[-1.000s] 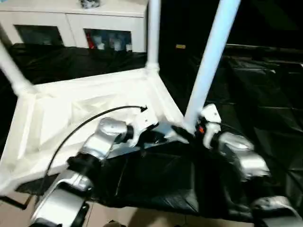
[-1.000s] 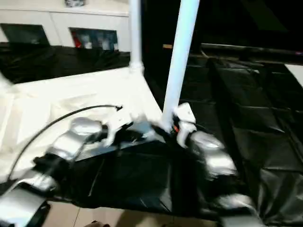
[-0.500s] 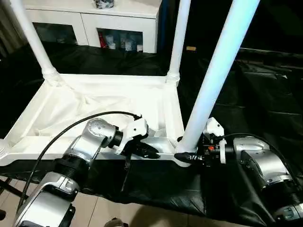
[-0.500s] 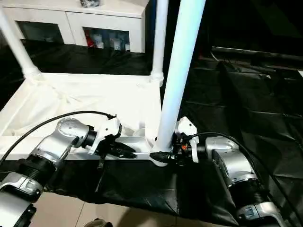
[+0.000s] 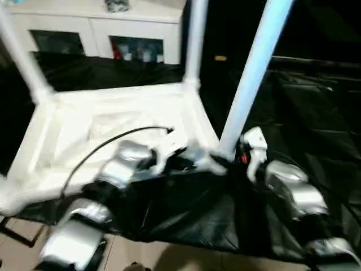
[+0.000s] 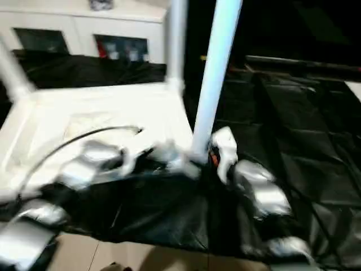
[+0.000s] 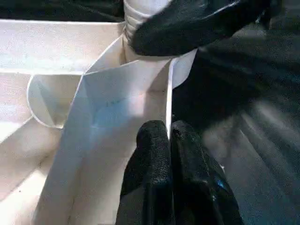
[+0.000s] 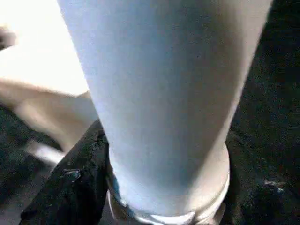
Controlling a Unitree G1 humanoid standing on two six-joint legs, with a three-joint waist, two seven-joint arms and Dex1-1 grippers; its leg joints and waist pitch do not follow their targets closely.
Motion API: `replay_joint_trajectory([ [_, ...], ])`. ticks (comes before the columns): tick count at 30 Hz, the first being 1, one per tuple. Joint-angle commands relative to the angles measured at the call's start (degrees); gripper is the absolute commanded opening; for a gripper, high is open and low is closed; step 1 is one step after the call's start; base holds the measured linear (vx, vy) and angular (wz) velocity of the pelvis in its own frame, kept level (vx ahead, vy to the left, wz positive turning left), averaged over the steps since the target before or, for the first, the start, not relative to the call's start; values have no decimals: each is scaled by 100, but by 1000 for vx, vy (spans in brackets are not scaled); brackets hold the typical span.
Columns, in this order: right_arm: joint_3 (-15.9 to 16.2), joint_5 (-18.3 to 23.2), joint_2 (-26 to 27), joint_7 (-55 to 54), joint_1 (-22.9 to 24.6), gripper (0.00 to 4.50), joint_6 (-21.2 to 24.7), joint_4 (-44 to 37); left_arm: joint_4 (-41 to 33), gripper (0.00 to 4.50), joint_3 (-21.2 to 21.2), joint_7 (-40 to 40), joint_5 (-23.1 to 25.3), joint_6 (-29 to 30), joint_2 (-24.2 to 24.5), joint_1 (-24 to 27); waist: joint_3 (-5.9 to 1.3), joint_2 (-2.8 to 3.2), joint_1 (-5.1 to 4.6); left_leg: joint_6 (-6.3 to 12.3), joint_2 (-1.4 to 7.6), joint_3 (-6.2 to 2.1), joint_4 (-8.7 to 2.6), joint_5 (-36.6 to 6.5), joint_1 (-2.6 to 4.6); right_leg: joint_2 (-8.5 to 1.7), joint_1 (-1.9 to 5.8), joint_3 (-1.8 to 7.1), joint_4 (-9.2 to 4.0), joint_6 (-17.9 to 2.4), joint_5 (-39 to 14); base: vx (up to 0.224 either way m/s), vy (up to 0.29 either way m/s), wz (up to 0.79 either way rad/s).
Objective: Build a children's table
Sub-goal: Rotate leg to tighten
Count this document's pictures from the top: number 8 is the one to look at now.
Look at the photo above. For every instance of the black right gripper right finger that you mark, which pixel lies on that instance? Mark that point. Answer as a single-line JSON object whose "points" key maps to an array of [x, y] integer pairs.
{"points": [[262, 192]]}

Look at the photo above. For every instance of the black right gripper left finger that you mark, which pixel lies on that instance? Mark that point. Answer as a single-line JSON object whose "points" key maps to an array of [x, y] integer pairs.
{"points": [[70, 187]]}

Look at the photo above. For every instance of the white plastic table top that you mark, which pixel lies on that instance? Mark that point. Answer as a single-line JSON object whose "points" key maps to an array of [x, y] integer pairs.
{"points": [[42, 70]]}

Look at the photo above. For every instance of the white plastic table leg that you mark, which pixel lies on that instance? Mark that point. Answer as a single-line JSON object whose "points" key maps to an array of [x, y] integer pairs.
{"points": [[164, 93]]}

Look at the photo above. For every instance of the black plastic mat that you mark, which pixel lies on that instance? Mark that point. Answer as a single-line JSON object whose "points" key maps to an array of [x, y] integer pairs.
{"points": [[276, 84]]}

